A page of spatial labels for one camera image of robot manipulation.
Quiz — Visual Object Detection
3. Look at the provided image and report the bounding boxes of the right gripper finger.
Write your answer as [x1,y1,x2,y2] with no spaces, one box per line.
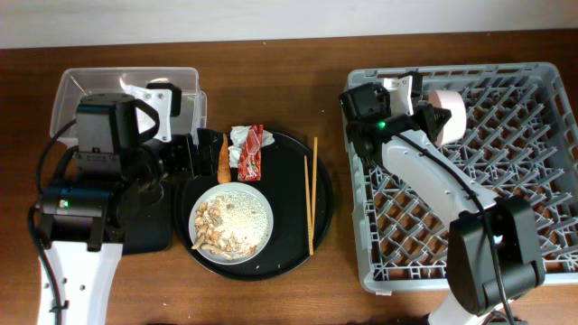
[405,70,424,107]
[423,104,452,142]

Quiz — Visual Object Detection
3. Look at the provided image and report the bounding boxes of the grey plate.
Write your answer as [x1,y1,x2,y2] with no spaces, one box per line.
[188,181,275,266]

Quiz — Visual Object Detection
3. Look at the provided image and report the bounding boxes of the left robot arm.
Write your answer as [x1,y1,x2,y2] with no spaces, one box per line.
[28,93,222,324]

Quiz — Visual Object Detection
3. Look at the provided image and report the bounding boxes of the clear plastic bin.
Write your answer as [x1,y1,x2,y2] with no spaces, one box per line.
[50,67,207,154]

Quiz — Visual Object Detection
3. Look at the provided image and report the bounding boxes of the black rectangular tray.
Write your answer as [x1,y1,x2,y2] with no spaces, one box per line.
[122,180,172,255]

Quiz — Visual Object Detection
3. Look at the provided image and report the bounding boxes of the grey dishwasher rack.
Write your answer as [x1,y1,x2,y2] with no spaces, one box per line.
[346,62,577,295]

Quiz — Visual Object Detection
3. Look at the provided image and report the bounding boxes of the rice and food scraps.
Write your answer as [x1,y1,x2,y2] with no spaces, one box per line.
[191,190,270,262]

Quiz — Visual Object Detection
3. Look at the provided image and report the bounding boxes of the white tissue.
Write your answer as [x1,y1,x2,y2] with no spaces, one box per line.
[228,125,275,168]

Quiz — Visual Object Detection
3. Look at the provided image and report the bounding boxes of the black round tray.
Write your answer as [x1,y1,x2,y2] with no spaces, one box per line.
[172,131,313,282]

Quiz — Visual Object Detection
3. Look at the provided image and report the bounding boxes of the red snack wrapper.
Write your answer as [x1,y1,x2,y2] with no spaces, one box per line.
[238,125,264,181]

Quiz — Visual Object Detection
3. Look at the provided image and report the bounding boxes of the orange carrot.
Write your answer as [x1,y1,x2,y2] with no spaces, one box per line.
[217,134,231,184]

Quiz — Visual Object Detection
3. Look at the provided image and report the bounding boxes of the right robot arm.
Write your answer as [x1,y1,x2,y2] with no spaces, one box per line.
[339,71,545,324]

